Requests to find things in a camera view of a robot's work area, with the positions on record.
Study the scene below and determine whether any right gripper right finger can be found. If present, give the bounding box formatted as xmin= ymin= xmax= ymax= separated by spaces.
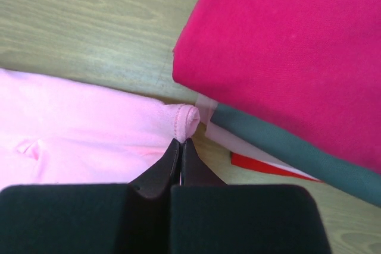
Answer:
xmin=170 ymin=140 xmax=331 ymax=253

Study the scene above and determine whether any folded magenta t shirt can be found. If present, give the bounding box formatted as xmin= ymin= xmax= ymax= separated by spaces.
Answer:
xmin=173 ymin=0 xmax=380 ymax=172

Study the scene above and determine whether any folded red t shirt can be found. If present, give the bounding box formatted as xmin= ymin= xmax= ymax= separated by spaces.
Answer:
xmin=231 ymin=153 xmax=320 ymax=182

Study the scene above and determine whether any folded grey t shirt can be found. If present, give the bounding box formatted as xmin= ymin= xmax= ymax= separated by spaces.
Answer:
xmin=211 ymin=104 xmax=380 ymax=207

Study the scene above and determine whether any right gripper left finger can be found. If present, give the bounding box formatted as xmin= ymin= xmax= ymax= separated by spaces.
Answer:
xmin=1 ymin=140 xmax=182 ymax=253

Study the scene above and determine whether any folded light pink t shirt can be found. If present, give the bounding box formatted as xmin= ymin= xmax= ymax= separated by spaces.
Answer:
xmin=195 ymin=94 xmax=314 ymax=178

